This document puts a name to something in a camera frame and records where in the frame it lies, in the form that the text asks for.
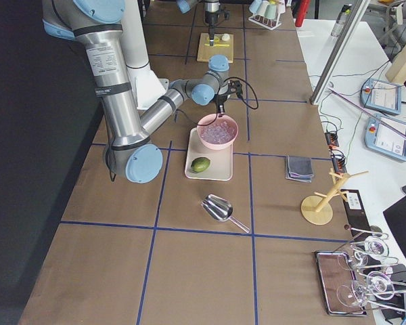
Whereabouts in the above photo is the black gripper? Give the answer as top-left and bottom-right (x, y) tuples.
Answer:
(204, 0), (230, 47)
(215, 80), (243, 117)

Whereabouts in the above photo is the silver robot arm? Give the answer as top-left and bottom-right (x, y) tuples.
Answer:
(43, 1), (229, 183)
(176, 0), (229, 47)

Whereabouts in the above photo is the pink bowl with ice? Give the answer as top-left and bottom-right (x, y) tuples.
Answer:
(197, 114), (238, 150)

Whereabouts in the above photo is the metal ice scoop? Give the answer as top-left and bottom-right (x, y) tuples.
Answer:
(201, 194), (250, 234)

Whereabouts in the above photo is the wooden cutting board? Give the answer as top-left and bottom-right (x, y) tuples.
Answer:
(196, 32), (234, 64)

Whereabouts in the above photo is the white rectangular tray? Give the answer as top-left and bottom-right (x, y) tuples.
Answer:
(185, 128), (233, 181)

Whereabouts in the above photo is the cup rack with cups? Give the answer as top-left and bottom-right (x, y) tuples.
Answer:
(248, 0), (286, 30)

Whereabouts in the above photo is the green lime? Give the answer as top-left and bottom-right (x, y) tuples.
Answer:
(190, 157), (211, 173)

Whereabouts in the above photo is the folded grey cloth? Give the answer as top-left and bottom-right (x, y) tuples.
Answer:
(285, 156), (315, 183)

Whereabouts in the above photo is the water bottle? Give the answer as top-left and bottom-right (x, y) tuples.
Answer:
(331, 4), (352, 37)

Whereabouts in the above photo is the wooden mug tree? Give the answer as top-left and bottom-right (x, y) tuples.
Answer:
(300, 168), (368, 225)

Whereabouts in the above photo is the far teach pendant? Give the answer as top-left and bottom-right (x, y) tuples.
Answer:
(361, 79), (401, 116)

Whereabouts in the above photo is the teach pendant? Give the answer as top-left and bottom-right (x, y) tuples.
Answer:
(361, 79), (401, 116)
(365, 114), (406, 162)

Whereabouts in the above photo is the near teach pendant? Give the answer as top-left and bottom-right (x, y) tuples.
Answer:
(365, 114), (406, 162)

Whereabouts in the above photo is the wine glass rack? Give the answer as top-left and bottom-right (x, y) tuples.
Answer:
(336, 225), (406, 316)

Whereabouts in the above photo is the metal tray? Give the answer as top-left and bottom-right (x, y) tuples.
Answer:
(314, 251), (367, 317)

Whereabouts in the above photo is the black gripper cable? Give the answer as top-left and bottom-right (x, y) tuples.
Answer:
(223, 77), (259, 110)

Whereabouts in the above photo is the aluminium frame post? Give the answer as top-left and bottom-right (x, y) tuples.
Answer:
(310, 0), (370, 105)

